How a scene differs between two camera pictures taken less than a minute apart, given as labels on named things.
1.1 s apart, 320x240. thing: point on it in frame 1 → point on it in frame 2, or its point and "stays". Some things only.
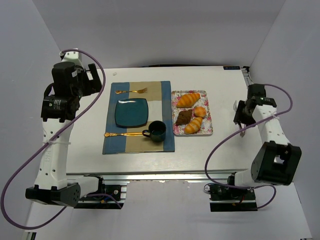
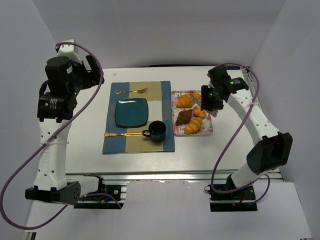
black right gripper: (238, 115) → (208, 99)
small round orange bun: (200, 111) stays
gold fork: (142, 90) stays
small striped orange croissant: (193, 126) stays
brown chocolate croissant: (184, 117) stays
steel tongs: (242, 126) → (213, 113)
